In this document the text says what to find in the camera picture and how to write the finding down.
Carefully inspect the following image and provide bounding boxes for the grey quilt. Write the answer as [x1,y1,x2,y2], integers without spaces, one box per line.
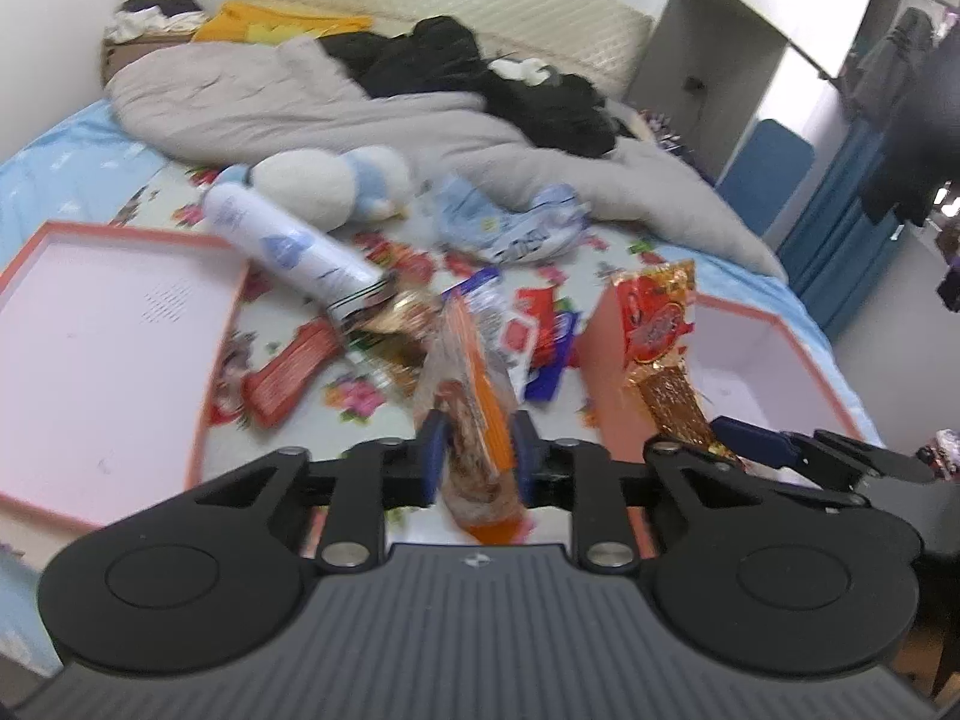
[106,37,786,280]

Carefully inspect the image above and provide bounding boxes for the gold brown snack packet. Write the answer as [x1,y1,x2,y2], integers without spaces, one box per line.
[352,288,443,397]

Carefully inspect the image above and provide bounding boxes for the yellow pillow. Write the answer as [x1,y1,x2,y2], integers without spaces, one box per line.
[192,0,374,46]

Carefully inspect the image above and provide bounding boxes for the blue chair back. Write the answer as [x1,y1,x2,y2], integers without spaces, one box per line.
[716,119,815,236]

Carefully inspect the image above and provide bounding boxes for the blue curtain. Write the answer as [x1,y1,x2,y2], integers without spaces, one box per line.
[778,119,901,341]

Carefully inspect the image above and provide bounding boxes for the white blue plush toy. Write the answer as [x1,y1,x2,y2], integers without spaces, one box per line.
[215,145,418,232]

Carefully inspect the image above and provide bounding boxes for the floral bed sheet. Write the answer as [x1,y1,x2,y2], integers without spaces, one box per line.
[0,96,887,676]

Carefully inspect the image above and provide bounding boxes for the black clothes pile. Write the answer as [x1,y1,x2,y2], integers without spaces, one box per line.
[319,16,619,158]

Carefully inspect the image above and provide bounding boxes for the red orange snack packet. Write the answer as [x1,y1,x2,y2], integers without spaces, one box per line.
[612,260,739,465]

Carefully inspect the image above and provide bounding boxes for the hanging clothes rack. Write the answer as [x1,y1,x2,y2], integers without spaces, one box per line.
[849,1,960,313]

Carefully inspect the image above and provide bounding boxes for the silver red snack packet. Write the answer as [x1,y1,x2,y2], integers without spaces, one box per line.
[469,296,539,394]

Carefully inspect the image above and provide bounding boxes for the red candy bar wrapper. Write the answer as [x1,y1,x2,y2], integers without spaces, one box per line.
[241,319,342,429]

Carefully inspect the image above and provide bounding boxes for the light blue plastic bag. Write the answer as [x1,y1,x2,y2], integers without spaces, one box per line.
[430,174,519,250]

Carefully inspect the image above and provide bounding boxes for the crumpled blue white bag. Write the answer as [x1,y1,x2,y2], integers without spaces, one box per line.
[477,184,589,265]

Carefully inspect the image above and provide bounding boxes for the orange jelly snack packet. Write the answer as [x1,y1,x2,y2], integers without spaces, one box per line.
[413,293,527,546]

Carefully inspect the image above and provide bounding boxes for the clothes on nightstand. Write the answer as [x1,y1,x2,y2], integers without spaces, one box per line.
[104,0,208,44]

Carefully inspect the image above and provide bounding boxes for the white spray can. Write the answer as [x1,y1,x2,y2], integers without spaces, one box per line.
[202,182,397,323]

